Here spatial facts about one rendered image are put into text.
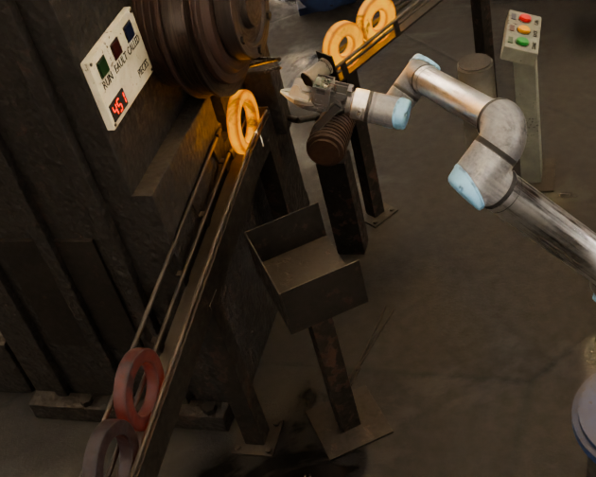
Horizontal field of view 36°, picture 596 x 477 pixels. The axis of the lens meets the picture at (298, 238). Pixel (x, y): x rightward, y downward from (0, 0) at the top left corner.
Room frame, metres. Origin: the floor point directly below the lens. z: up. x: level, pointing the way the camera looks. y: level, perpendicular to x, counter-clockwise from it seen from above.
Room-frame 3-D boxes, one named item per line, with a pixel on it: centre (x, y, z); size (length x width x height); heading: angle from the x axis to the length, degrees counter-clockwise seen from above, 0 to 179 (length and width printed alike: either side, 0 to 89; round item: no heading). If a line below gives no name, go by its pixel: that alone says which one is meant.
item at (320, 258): (1.69, 0.00, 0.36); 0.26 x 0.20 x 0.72; 11
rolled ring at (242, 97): (2.26, 0.06, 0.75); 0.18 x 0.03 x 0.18; 156
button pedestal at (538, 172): (2.58, -0.89, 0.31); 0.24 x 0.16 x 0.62; 156
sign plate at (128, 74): (1.99, 0.30, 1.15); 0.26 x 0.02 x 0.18; 156
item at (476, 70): (2.61, -0.73, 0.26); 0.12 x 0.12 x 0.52
